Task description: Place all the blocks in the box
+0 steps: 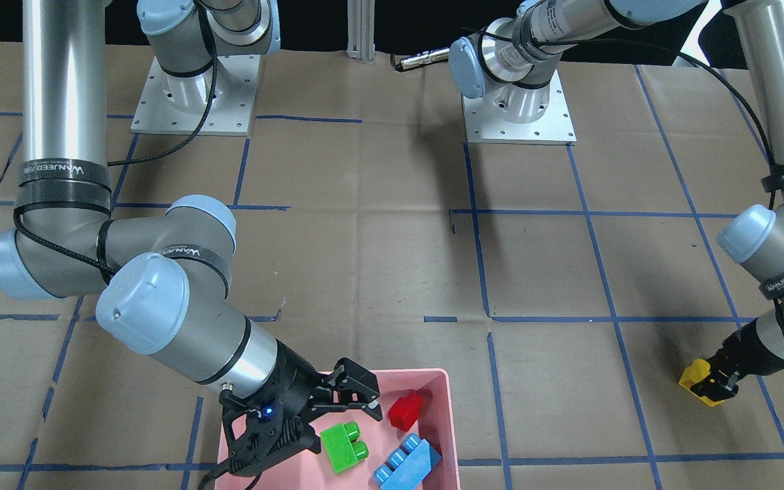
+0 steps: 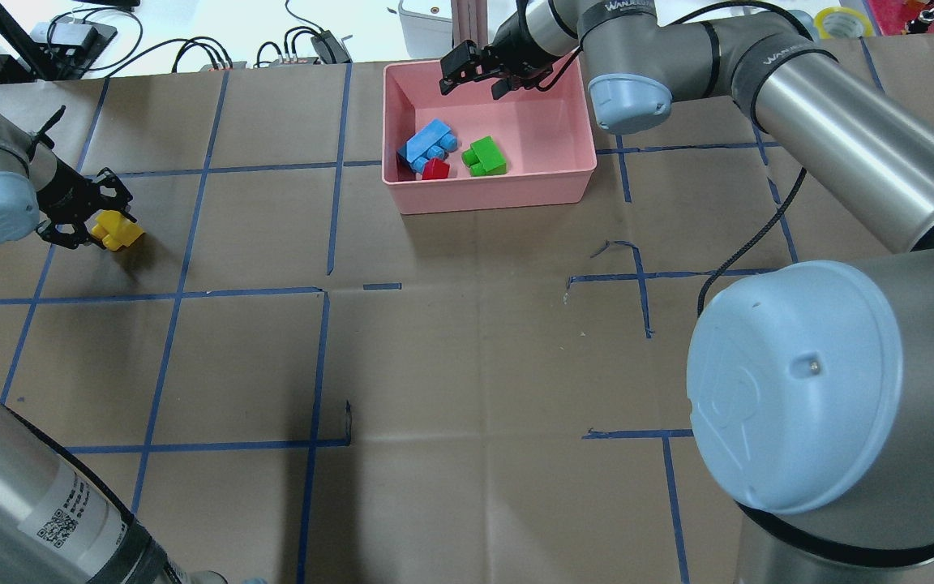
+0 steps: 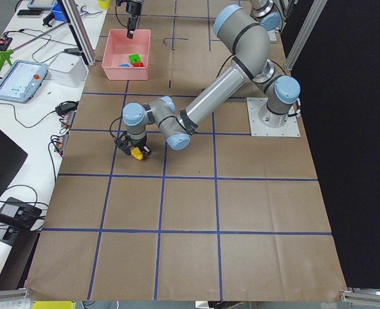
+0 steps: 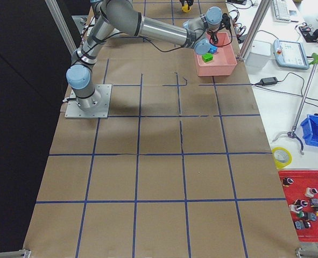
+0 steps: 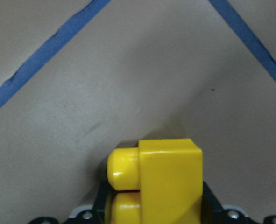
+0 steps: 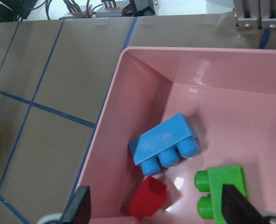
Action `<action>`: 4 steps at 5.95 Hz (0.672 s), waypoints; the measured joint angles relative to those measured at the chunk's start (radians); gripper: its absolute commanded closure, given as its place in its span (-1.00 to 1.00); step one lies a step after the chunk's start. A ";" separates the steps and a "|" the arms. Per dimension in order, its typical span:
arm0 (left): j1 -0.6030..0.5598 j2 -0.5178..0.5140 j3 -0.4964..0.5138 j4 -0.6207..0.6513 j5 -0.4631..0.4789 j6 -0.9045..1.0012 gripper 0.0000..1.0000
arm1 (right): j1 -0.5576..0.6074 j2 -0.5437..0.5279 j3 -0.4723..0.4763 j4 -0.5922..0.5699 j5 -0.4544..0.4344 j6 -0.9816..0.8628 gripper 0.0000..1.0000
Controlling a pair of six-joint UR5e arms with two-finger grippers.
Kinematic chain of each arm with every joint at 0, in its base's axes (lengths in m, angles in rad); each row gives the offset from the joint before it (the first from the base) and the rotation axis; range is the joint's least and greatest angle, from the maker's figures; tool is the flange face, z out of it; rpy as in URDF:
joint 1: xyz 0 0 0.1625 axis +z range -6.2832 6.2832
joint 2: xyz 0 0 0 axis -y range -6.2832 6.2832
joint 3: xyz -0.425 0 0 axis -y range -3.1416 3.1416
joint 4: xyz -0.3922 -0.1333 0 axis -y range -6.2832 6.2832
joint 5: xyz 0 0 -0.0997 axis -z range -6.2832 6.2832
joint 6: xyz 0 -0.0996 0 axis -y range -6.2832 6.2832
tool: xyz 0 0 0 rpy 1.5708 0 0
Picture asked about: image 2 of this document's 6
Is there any blue toy block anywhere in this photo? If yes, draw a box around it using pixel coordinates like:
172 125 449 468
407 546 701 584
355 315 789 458
396 118 460 174

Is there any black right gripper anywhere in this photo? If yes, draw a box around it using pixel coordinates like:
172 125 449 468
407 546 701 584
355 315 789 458
439 12 566 101

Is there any yellow toy block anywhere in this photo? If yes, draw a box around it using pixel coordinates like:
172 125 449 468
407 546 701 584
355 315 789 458
90 210 145 252

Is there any yellow tape roll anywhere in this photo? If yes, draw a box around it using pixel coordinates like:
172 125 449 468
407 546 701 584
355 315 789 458
814 6 875 38

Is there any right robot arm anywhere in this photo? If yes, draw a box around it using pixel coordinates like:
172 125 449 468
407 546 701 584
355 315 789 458
439 1 934 583

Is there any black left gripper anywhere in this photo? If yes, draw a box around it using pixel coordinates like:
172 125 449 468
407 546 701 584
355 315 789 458
36 160 138 249

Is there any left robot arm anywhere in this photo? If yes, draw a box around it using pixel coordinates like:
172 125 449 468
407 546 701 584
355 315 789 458
0 109 224 583

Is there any pink plastic box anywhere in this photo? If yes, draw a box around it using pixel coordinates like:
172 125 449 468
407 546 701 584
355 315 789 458
381 60 597 215

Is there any white device box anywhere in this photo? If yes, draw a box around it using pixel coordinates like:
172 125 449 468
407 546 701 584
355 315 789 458
396 1 453 59

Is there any red toy block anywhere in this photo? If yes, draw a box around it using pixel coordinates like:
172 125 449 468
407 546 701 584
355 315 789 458
420 157 451 181

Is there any green toy block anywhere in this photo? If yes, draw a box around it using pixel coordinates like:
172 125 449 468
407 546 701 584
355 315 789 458
462 135 508 178

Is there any aluminium frame post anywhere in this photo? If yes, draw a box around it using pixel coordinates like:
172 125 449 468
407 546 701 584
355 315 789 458
451 0 489 45

